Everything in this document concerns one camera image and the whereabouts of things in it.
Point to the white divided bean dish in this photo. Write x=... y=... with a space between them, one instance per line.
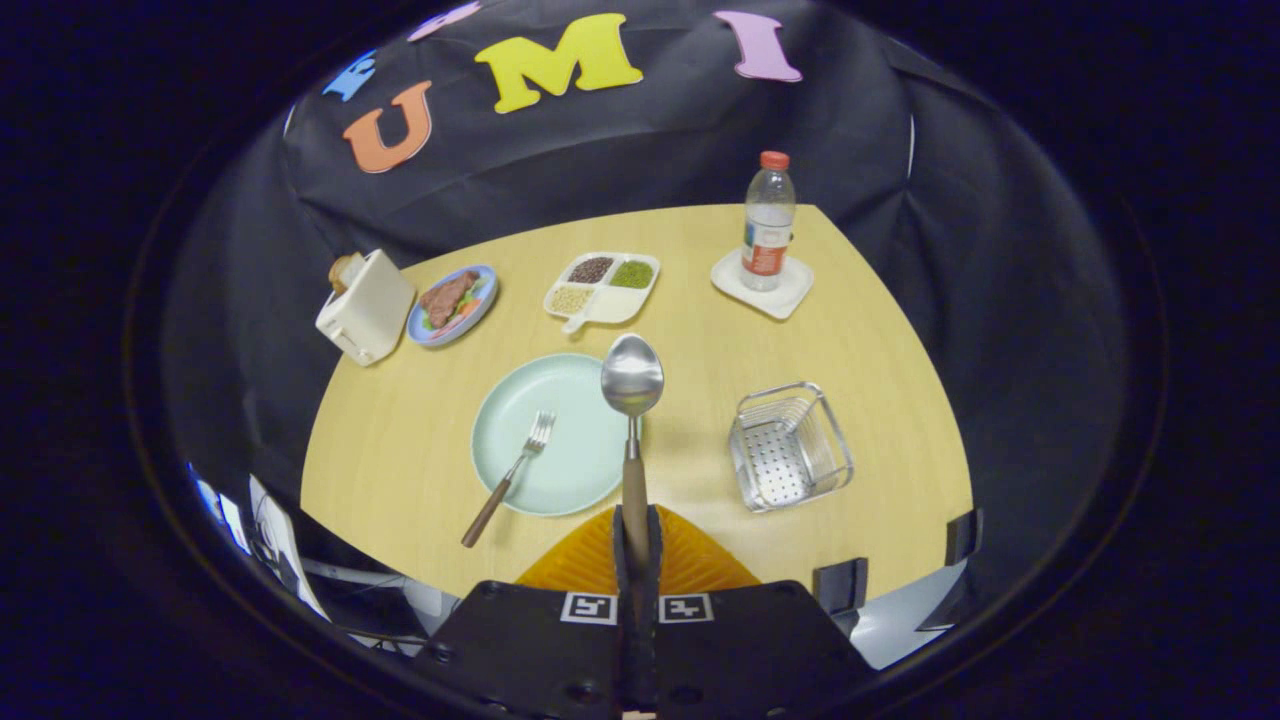
x=610 y=300

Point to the toasted bread slice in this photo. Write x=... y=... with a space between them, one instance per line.
x=343 y=272

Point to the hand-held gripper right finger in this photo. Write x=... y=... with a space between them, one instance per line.
x=657 y=575

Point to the white square coaster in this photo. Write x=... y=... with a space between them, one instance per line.
x=785 y=298

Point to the light green plate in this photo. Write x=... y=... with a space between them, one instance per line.
x=560 y=400

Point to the cream toaster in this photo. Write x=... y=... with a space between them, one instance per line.
x=370 y=310

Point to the clear bottle red cap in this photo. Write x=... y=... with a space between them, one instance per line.
x=768 y=230

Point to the blue plate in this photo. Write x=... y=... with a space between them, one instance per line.
x=478 y=318

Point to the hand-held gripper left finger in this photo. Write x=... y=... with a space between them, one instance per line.
x=618 y=575

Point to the steak with vegetables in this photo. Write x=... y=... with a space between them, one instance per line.
x=447 y=298

